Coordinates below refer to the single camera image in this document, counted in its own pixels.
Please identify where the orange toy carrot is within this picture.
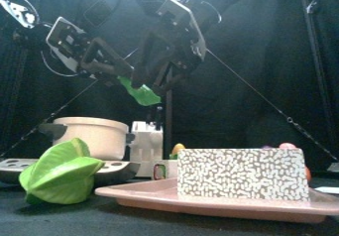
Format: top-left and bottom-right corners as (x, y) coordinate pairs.
(303, 165), (313, 183)

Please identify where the speckled tan white block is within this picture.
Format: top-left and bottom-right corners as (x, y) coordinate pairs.
(175, 147), (311, 203)

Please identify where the toy stove with burners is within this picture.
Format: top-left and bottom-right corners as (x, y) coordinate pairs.
(0, 158), (141, 186)

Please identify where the green toy starfruit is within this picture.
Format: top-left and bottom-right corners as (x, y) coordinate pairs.
(17, 137), (106, 206)

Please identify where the white flat card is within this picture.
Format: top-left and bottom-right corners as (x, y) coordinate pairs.
(312, 185), (339, 195)

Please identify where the thin diagonal frame cord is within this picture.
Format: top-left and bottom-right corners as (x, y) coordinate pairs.
(0, 79), (100, 158)
(205, 49), (339, 163)

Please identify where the cream toy cooking pot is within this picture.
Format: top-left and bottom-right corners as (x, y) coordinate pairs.
(38, 116), (136, 162)

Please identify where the pinkish red toy fruit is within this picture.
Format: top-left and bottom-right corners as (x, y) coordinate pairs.
(276, 142), (297, 150)

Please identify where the pink plastic tray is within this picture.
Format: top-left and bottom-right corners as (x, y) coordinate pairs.
(93, 177), (339, 225)

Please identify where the green toy pea pod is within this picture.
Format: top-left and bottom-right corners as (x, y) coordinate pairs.
(114, 75), (163, 108)

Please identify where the black vertical frame pole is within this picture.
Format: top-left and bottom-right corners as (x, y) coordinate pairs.
(296, 0), (339, 156)
(161, 0), (175, 161)

